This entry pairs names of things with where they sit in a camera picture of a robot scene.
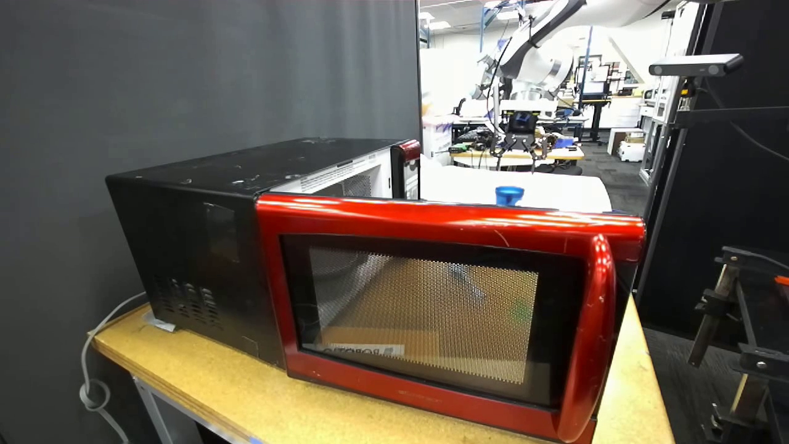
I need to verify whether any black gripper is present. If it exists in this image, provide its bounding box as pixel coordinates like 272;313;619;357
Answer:
505;112;538;136

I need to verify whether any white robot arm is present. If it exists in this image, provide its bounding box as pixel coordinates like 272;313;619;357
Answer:
476;0;586;93

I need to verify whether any blue plastic cup bowl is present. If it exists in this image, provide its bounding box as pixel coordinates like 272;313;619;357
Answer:
496;186;524;208

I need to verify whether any white table cloth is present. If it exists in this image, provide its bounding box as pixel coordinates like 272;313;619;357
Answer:
421;162;612;213

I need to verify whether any microwave door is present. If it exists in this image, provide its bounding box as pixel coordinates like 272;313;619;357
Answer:
257;194;645;444

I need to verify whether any black red microwave oven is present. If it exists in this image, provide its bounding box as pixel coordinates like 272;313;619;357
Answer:
104;136;425;368

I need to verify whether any black clamp tripod rig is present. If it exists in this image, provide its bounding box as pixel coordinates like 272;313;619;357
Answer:
688;247;789;444

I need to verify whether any black camera on stand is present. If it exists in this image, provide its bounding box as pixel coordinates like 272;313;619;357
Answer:
649;53;743;77

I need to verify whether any white power cable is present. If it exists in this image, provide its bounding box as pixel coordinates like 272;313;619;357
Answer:
76;288;151;444

